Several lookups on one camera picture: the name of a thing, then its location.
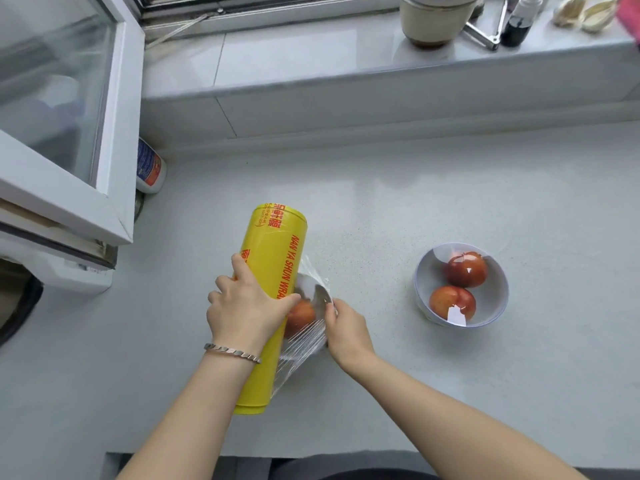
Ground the person's left hand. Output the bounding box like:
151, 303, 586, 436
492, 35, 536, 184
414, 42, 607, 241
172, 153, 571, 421
207, 253, 302, 357

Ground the person's right hand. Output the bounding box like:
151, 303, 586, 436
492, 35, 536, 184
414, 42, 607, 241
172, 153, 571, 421
323, 297, 377, 378

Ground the white bowl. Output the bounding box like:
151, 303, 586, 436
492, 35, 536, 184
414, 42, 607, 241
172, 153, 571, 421
269, 254, 337, 398
289, 272, 335, 348
413, 242, 510, 329

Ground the yellow plastic wrap roll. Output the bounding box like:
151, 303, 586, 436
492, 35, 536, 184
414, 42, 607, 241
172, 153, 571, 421
233, 203, 309, 415

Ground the clear cling film sheet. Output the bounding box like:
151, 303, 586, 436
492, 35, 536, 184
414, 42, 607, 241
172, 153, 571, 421
413, 242, 510, 329

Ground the person's left forearm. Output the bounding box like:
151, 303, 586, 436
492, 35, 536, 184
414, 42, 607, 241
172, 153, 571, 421
117, 349, 261, 480

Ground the person's right forearm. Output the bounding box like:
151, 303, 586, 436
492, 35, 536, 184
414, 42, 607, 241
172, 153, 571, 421
349, 352, 586, 480

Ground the grey shirt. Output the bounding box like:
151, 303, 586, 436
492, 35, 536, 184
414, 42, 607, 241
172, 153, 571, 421
269, 452, 441, 480

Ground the white bottle blue orange label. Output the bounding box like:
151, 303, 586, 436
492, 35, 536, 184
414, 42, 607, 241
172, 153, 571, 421
136, 137, 168, 195

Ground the white appliance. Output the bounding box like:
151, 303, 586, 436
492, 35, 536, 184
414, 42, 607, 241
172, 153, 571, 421
0, 229, 115, 295

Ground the white open window sash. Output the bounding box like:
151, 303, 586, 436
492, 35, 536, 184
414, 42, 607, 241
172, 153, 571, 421
0, 0, 146, 245

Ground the black rounded object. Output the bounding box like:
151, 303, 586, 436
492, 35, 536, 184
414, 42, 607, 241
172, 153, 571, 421
0, 259, 45, 348

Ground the beige ceramic pot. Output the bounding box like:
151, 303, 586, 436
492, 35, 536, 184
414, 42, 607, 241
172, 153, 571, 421
399, 0, 483, 49

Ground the metal kitchen tool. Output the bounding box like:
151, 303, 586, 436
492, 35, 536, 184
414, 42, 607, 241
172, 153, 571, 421
462, 0, 509, 51

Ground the black spray bottle white cap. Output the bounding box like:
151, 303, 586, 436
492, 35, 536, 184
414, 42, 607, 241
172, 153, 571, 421
499, 0, 545, 48

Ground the garlic bulb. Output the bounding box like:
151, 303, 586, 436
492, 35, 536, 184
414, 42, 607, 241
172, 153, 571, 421
552, 0, 587, 29
579, 0, 621, 35

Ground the pink cloth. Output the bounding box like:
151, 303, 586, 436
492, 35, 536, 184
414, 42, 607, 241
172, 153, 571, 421
617, 0, 640, 45

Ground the silver link bracelet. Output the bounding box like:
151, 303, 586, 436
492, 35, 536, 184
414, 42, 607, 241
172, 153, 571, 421
203, 343, 263, 365

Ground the white fixed window frame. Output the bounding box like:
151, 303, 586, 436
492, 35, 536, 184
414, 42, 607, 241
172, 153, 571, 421
132, 0, 401, 28

